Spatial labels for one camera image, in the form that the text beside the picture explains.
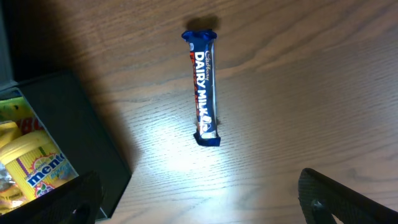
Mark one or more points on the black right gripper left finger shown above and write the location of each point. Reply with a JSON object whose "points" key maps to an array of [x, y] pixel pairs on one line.
{"points": [[77, 201]]}

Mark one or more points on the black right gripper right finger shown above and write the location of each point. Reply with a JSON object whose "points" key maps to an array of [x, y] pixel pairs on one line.
{"points": [[324, 200]]}

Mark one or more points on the yellow Mentos bottle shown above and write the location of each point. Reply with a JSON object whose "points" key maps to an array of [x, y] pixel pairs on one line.
{"points": [[36, 164]]}

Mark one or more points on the yellow Hacks candy bag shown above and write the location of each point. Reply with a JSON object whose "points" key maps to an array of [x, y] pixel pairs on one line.
{"points": [[11, 196]]}

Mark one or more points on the dark green gift box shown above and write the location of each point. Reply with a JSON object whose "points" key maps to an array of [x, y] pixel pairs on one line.
{"points": [[61, 105]]}

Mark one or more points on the green Haribo worms bag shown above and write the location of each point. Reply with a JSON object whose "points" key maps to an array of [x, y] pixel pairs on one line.
{"points": [[19, 111]]}

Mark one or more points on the blue Dairy Milk bar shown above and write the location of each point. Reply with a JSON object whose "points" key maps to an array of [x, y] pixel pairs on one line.
{"points": [[201, 43]]}

